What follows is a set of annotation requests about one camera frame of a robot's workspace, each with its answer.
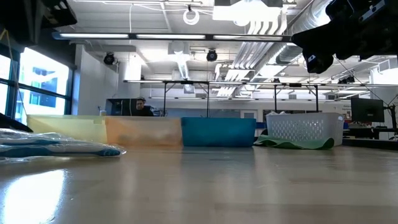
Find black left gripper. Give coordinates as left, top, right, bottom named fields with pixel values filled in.
left=37, top=0, right=78, bottom=28

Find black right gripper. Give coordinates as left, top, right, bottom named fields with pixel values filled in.
left=291, top=0, right=374, bottom=75

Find large window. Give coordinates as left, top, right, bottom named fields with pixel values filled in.
left=0, top=46, right=76, bottom=125

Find black computer monitor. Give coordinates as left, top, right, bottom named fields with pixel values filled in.
left=351, top=97, right=386, bottom=123

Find white perforated plastic basket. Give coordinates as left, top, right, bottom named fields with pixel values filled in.
left=266, top=112, right=345, bottom=146

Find dark desk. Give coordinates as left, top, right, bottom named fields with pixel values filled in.
left=343, top=126, right=398, bottom=139

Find black flat screen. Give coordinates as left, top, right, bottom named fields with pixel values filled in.
left=104, top=98, right=138, bottom=117

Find long ceiling light strip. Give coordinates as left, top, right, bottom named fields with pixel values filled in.
left=52, top=32, right=293, bottom=43

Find yellow plastic bin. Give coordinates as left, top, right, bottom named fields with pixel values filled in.
left=26, top=114, right=108, bottom=144

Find person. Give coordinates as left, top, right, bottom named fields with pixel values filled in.
left=133, top=96, right=155, bottom=117

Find teal plastic bin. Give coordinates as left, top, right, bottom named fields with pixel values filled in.
left=181, top=117, right=257, bottom=148

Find orange plastic bin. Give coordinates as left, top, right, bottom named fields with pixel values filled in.
left=104, top=116, right=183, bottom=147

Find black metal gantry frame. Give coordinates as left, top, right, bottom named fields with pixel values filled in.
left=162, top=80, right=210, bottom=118
left=273, top=82, right=320, bottom=113

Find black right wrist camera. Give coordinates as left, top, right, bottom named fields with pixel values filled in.
left=354, top=0, right=389, bottom=23

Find black aluminium table frame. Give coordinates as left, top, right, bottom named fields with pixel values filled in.
left=0, top=112, right=34, bottom=133

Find white coiled cable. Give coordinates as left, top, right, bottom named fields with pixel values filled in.
left=182, top=8, right=201, bottom=26

